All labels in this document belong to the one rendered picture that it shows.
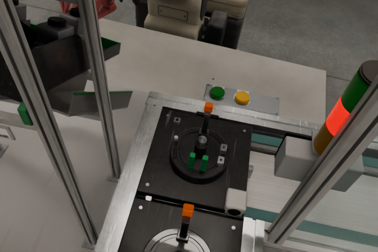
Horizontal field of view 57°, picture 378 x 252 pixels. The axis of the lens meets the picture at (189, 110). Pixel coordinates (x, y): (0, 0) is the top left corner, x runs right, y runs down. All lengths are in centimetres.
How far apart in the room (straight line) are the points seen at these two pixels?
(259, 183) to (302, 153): 34
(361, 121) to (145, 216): 49
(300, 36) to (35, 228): 240
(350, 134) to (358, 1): 311
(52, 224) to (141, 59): 59
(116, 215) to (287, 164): 39
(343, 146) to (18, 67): 39
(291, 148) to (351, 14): 283
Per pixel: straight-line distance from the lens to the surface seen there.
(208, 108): 80
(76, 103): 66
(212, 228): 77
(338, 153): 50
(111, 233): 78
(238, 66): 122
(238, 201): 78
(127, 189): 82
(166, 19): 147
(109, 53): 70
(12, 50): 38
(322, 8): 330
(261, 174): 91
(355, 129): 46
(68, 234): 90
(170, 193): 79
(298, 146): 57
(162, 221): 77
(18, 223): 94
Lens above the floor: 169
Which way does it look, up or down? 51 degrees down
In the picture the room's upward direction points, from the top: 7 degrees clockwise
